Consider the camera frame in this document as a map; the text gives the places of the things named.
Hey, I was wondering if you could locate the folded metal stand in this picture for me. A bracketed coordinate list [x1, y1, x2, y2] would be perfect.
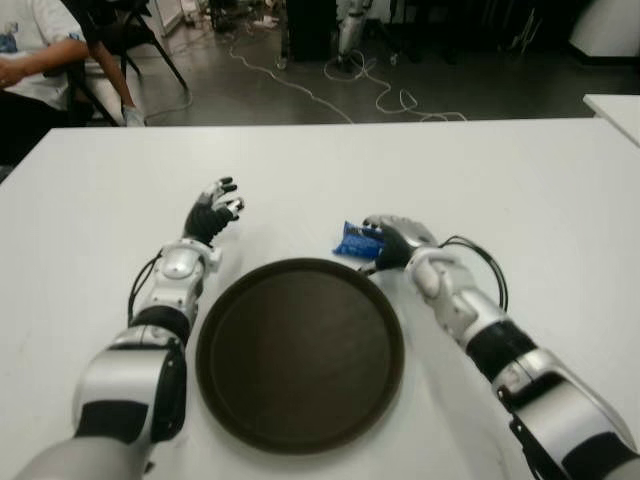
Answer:
[499, 4, 546, 56]

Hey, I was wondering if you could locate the blue Oreo cookie packet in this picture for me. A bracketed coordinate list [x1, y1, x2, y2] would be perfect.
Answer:
[332, 219, 386, 261]

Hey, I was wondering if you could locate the black cabinet on casters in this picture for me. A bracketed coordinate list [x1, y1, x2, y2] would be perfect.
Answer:
[277, 0, 341, 70]

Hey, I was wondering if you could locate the seated person in white shirt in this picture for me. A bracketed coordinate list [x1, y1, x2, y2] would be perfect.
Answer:
[0, 0, 94, 166]

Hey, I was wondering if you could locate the black wheeled rack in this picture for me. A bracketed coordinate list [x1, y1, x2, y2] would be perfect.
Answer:
[372, 0, 461, 65]

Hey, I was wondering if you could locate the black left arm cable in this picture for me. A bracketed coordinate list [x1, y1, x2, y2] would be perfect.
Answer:
[125, 254, 163, 326]

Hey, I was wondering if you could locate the white board panel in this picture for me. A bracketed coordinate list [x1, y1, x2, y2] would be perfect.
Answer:
[568, 0, 640, 66]

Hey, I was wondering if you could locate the grey floor cable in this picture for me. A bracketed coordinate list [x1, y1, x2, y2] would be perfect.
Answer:
[142, 84, 200, 126]

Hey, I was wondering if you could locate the round dark brown tray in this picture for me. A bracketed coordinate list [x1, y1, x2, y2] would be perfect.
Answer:
[195, 257, 405, 455]

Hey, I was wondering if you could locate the white cabinet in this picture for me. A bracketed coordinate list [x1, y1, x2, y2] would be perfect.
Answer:
[148, 0, 185, 37]

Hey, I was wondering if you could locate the white side table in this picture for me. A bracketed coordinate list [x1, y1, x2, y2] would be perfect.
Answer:
[582, 93, 640, 139]

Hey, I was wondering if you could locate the white floor cable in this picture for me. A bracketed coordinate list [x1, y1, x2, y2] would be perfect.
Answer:
[219, 29, 354, 125]
[324, 47, 471, 124]

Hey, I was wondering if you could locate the bare leg with white shoe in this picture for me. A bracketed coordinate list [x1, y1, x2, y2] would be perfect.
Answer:
[84, 42, 146, 127]

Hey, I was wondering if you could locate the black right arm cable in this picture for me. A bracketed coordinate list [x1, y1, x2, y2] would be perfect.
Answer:
[437, 234, 509, 311]

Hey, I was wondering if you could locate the black folding chair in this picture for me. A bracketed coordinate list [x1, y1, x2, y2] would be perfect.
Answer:
[62, 0, 190, 126]

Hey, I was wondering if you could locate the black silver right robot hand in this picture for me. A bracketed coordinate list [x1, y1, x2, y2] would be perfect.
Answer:
[358, 214, 439, 275]

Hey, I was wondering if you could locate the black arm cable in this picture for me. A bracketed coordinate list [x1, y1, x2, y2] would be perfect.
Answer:
[125, 254, 163, 326]
[437, 234, 509, 311]

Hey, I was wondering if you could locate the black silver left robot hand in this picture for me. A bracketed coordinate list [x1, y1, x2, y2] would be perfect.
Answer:
[182, 176, 246, 247]

